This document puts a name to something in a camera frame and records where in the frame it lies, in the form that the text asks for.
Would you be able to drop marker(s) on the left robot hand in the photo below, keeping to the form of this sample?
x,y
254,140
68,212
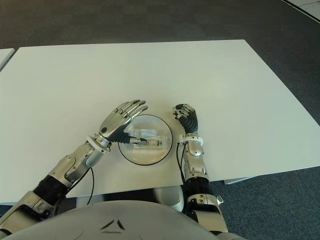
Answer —
x,y
113,122

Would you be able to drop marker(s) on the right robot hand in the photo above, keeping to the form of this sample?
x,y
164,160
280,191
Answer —
x,y
191,121

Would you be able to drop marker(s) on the clear water bottle blue cap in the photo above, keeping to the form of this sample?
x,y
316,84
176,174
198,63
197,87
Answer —
x,y
153,136

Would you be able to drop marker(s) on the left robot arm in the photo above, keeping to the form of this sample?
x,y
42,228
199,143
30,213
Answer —
x,y
65,170

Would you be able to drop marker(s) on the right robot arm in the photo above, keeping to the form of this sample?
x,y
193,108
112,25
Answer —
x,y
198,185

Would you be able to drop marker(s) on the white plate black rim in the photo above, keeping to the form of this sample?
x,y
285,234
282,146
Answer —
x,y
145,156

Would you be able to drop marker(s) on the low white table edge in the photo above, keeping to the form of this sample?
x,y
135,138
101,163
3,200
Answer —
x,y
237,180

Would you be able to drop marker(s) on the grey robot torso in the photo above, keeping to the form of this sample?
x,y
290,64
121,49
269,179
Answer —
x,y
140,222

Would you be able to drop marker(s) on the neighbouring white table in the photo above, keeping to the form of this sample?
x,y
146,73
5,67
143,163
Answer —
x,y
5,57

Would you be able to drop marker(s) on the white rounded pedestal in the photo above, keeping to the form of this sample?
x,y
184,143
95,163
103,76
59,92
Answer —
x,y
172,197

